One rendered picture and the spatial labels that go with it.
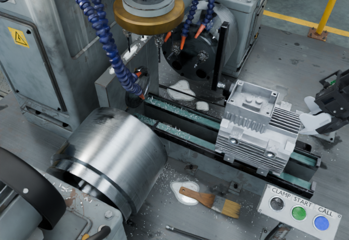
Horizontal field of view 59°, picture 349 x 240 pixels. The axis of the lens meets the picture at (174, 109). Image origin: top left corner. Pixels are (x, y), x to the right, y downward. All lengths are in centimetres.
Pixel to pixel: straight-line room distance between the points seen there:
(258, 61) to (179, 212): 84
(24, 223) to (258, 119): 58
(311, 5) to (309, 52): 220
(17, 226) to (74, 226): 14
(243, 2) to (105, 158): 79
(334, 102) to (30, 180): 57
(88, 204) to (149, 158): 19
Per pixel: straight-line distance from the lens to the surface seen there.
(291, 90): 144
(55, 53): 87
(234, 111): 84
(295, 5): 378
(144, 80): 105
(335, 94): 68
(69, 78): 94
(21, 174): 49
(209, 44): 107
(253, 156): 89
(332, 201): 117
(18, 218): 52
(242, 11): 123
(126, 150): 72
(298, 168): 108
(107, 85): 87
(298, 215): 78
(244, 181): 105
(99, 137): 73
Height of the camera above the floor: 174
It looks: 48 degrees down
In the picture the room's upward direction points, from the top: 2 degrees clockwise
